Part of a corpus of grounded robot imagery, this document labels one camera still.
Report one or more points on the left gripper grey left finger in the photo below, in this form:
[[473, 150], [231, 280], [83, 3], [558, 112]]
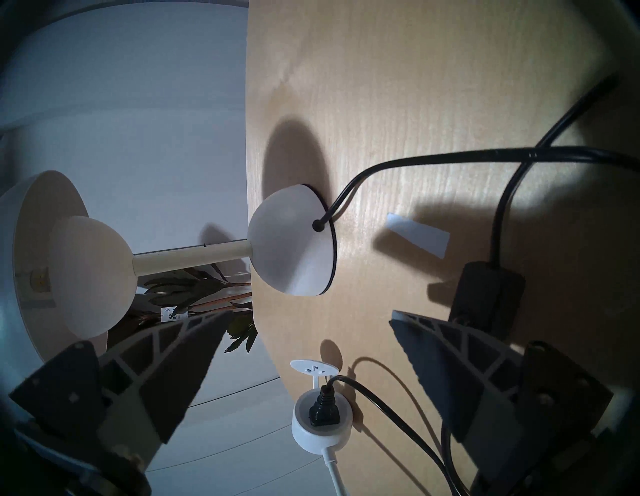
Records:
[[170, 380]]

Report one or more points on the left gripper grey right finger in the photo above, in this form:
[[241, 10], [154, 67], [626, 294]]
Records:
[[460, 385]]

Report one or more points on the white plant tag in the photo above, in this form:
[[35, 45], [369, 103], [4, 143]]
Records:
[[172, 314]]

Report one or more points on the black power plug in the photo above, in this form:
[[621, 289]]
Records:
[[325, 410]]

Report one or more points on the white tape strip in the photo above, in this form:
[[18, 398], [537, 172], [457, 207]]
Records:
[[417, 234]]

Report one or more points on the white round extension socket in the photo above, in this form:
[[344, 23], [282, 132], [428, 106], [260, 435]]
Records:
[[320, 438]]

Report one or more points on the tall green potted plant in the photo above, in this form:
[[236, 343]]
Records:
[[200, 290]]

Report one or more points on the white mushroom table lamp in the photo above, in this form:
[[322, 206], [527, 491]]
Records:
[[295, 240]]

